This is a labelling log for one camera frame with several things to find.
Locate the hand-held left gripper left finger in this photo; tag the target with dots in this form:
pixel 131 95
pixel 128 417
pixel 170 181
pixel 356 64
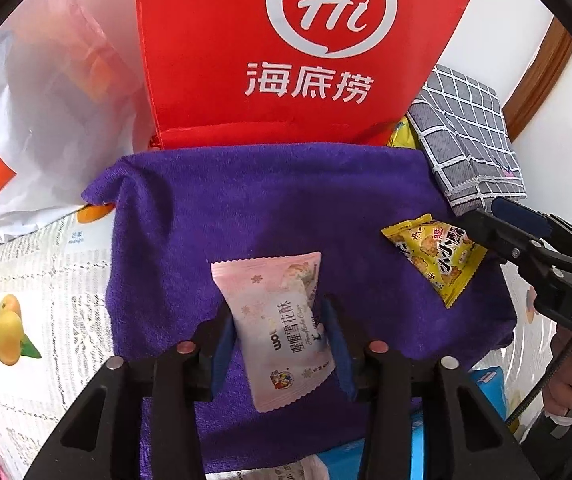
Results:
pixel 225 347

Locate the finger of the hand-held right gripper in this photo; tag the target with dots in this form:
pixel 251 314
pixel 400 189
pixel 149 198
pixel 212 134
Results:
pixel 490 235
pixel 515 212

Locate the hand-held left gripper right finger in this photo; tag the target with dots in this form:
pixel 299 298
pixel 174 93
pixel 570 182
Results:
pixel 340 360

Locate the yellow snack packet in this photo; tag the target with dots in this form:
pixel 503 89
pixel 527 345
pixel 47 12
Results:
pixel 401 135
pixel 435 260

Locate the light pink snack packet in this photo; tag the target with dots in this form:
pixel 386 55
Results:
pixel 276 310

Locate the grey checked cloth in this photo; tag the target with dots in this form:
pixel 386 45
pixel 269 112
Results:
pixel 465 135

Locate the blue tissue pack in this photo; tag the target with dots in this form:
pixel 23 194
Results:
pixel 488 392

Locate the purple towel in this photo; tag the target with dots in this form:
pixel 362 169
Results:
pixel 191 220

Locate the fruit print tablecloth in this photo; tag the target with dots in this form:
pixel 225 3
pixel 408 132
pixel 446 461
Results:
pixel 51 285

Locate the white shopping bag orange logo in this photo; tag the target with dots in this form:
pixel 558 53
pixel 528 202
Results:
pixel 41 125

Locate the red paper bag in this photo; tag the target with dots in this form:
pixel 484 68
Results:
pixel 216 35

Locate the wooden door frame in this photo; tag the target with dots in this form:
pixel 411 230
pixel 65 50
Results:
pixel 540 80

